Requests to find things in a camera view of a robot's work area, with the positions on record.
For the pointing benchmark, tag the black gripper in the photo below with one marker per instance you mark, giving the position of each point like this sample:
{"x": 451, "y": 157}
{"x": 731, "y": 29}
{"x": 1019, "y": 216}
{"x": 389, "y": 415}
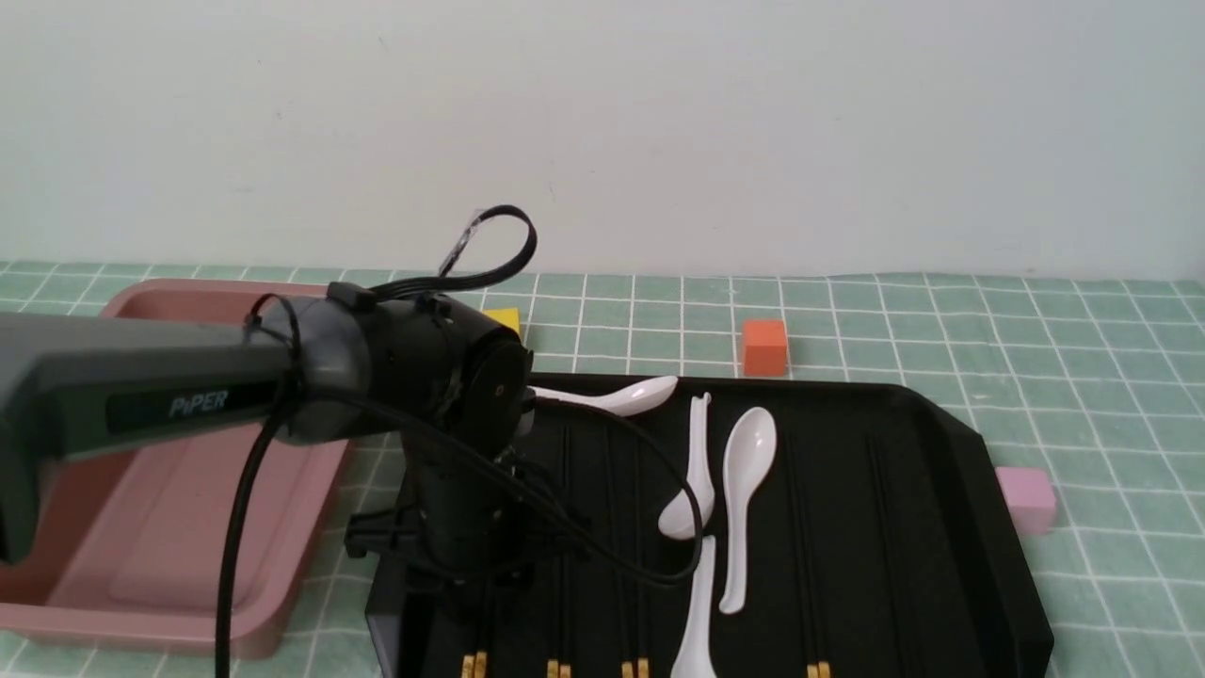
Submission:
{"x": 451, "y": 530}

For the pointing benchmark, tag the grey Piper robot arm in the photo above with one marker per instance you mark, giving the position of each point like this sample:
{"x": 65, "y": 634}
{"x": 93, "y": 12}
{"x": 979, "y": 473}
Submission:
{"x": 315, "y": 371}

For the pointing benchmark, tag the black chopstick gold tip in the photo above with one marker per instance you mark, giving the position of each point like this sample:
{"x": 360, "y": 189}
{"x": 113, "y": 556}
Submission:
{"x": 568, "y": 621}
{"x": 555, "y": 665}
{"x": 486, "y": 637}
{"x": 802, "y": 565}
{"x": 471, "y": 620}
{"x": 641, "y": 662}
{"x": 815, "y": 591}
{"x": 627, "y": 668}

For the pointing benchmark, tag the yellow cube block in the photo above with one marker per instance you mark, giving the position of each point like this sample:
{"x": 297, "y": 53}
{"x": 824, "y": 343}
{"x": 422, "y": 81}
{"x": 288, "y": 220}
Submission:
{"x": 509, "y": 317}

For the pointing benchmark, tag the white spoon top horizontal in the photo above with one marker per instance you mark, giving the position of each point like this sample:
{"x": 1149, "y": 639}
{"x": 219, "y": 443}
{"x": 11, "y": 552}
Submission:
{"x": 639, "y": 397}

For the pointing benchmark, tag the white spoon middle left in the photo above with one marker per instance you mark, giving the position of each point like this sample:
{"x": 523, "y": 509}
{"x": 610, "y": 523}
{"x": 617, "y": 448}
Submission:
{"x": 675, "y": 521}

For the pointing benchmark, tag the white spoon bottom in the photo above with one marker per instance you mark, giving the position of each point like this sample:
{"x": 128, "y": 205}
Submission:
{"x": 693, "y": 658}

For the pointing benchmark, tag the white spoon middle right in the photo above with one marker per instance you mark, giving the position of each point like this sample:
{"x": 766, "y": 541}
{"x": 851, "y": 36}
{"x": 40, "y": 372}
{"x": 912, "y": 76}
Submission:
{"x": 750, "y": 451}

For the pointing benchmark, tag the orange cube block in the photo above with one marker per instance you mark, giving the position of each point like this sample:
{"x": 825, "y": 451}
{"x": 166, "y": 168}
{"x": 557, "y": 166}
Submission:
{"x": 764, "y": 348}

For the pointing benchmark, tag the pink plastic bin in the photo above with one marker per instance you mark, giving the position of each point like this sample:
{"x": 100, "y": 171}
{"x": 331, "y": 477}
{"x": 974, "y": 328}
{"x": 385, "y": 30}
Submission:
{"x": 130, "y": 544}

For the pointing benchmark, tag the black plastic tray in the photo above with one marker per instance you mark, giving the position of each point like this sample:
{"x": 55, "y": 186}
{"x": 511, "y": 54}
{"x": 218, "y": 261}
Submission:
{"x": 922, "y": 572}

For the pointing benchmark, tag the pink cube block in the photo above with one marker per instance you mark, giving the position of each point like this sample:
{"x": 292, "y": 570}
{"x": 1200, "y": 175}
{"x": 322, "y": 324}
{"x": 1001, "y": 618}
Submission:
{"x": 1030, "y": 499}

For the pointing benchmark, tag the green checkered tablecloth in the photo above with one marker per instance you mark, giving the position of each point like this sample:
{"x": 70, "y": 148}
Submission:
{"x": 1099, "y": 383}

